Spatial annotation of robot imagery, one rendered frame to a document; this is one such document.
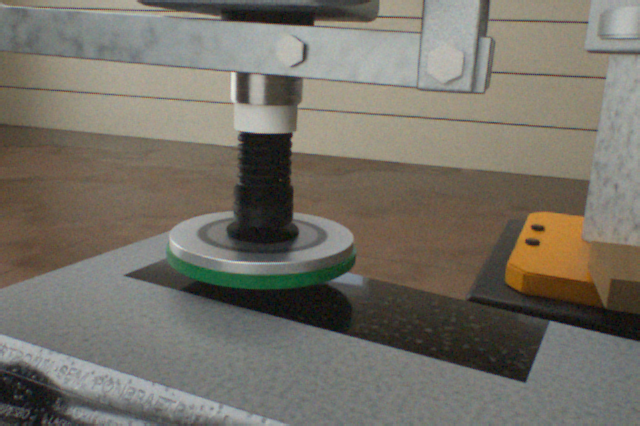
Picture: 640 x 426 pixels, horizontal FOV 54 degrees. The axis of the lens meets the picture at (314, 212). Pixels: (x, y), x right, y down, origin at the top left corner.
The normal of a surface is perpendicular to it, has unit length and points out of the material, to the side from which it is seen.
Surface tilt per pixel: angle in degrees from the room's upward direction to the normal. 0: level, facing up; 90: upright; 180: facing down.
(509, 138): 90
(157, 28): 90
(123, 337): 0
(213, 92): 90
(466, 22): 90
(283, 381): 0
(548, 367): 0
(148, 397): 45
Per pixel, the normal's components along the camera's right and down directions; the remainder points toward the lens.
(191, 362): 0.04, -0.97
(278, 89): 0.38, 0.25
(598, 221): -0.99, -0.01
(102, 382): -0.26, -0.54
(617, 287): -0.27, 0.23
